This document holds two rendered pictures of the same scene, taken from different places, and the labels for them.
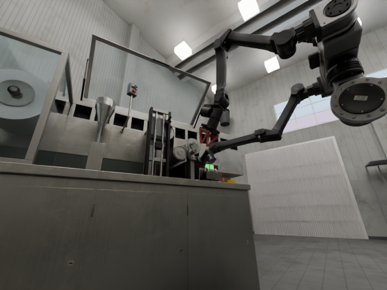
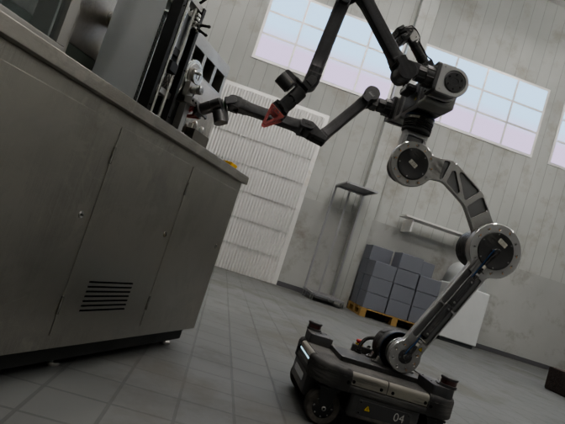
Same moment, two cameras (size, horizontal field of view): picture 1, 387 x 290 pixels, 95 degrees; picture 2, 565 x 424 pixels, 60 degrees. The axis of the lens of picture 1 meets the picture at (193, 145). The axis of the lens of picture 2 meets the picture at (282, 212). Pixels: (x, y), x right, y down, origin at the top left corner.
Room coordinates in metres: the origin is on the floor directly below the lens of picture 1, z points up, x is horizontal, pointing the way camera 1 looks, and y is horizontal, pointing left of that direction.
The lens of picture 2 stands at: (-0.62, 1.04, 0.60)
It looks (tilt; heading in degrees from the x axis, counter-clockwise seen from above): 4 degrees up; 318
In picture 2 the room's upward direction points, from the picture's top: 18 degrees clockwise
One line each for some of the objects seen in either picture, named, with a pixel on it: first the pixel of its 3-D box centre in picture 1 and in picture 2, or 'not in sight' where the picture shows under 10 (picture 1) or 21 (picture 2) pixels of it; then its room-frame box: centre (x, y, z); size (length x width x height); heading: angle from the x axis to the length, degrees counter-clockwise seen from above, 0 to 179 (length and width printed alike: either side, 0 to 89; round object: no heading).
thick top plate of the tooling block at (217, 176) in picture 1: (201, 179); (166, 130); (1.67, -0.07, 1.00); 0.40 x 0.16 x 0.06; 30
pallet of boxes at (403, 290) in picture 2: not in sight; (394, 288); (3.96, -5.91, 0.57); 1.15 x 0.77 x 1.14; 54
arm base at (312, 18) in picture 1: (306, 30); (425, 76); (0.55, -0.51, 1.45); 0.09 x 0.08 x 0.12; 144
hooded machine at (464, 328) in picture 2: not in sight; (460, 302); (3.33, -6.94, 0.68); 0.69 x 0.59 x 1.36; 54
